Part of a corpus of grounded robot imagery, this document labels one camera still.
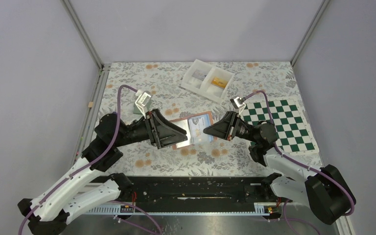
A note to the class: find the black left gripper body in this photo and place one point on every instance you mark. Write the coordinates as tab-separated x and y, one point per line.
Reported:
137	132

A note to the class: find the white VIP credit card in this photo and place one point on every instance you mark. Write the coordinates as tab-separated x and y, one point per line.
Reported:
197	124

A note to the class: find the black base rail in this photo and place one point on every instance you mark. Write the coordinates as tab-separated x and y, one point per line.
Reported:
202	195

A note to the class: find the floral tablecloth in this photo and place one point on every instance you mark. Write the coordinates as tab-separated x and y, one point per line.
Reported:
216	158

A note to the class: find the white two-compartment plastic bin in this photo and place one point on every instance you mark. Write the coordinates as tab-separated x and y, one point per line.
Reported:
205	88

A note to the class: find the green white chessboard mat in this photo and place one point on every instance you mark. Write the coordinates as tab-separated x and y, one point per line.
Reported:
294	133

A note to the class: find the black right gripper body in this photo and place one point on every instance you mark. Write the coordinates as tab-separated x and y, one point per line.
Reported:
244	130

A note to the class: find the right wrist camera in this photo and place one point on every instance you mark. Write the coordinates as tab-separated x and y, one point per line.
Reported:
238	104

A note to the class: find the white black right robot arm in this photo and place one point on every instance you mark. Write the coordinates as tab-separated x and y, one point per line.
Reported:
322	189

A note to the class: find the silver credit card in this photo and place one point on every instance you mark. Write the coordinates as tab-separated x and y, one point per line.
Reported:
199	75

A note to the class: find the gold credit card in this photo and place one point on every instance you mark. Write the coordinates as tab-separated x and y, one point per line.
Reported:
219	82

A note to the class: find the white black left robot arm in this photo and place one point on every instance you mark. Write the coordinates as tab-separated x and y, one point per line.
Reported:
52	211

